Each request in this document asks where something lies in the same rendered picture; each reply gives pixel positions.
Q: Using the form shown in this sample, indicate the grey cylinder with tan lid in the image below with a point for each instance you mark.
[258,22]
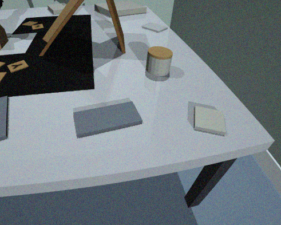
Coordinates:
[159,60]

